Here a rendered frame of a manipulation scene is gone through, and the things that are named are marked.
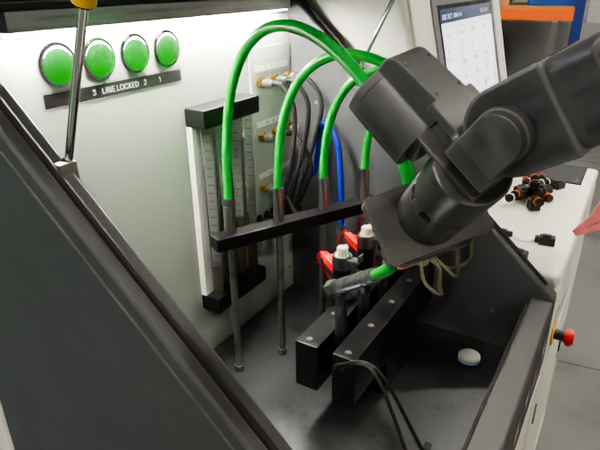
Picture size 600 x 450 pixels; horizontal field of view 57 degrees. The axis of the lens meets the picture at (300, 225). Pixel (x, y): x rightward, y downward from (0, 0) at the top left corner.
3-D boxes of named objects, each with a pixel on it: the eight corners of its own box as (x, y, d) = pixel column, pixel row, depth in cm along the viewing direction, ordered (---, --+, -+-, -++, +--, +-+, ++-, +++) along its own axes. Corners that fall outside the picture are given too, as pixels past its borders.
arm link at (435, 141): (477, 218, 36) (537, 170, 38) (409, 139, 37) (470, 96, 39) (443, 245, 43) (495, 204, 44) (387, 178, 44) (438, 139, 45)
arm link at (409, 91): (537, 145, 30) (598, 100, 35) (402, -1, 32) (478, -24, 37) (420, 244, 40) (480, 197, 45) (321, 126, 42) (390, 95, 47)
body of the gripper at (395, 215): (358, 205, 50) (374, 175, 43) (457, 170, 52) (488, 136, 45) (387, 271, 48) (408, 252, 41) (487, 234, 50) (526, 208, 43)
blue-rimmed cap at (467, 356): (476, 370, 98) (478, 363, 97) (454, 363, 100) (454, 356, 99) (482, 358, 101) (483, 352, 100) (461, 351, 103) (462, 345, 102)
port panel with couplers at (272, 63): (269, 218, 106) (263, 49, 93) (254, 214, 107) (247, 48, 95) (304, 196, 116) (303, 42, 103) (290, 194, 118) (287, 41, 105)
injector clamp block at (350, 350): (352, 442, 83) (355, 360, 77) (295, 418, 88) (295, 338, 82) (429, 329, 110) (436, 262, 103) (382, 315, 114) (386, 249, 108)
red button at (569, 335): (570, 356, 110) (574, 334, 108) (548, 350, 112) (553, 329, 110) (572, 343, 114) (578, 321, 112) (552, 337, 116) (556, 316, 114)
